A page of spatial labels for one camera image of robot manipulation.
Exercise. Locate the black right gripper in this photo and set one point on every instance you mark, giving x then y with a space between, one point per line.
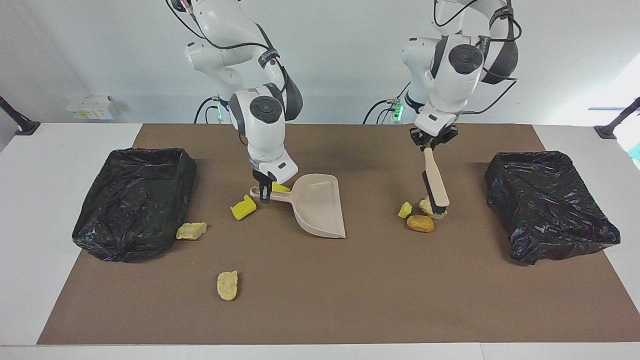
264 178

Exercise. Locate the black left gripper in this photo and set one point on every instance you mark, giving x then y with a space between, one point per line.
434 138

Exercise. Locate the yellow sponge piece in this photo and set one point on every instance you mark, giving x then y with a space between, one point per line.
281 188
243 208

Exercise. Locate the beige plastic dustpan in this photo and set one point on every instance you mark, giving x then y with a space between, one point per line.
320 205

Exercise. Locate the large beige foam chunk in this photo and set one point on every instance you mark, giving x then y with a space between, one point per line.
424 206

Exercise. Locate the yellow sponge with green backing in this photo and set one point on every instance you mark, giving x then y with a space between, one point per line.
405 210

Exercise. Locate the pale beige foam chunk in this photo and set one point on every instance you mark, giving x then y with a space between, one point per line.
191 231

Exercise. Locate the brown bread roll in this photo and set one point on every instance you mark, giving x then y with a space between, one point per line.
420 223

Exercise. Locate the rounded tan foam chunk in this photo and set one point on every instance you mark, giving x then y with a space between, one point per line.
227 286

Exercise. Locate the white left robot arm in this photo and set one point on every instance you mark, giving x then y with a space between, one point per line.
460 75

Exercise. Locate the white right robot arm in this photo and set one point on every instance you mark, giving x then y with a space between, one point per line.
265 130

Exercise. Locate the black bag lined trash bin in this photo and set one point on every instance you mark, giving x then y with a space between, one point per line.
550 210
130 205

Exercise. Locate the brown table mat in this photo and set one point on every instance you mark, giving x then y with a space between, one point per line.
320 300

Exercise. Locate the teal object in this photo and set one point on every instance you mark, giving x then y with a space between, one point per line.
636 152

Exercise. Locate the black camera stand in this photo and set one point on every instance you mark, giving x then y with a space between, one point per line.
607 131
27 127

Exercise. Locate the white wall power box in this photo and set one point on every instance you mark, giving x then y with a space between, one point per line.
92 107

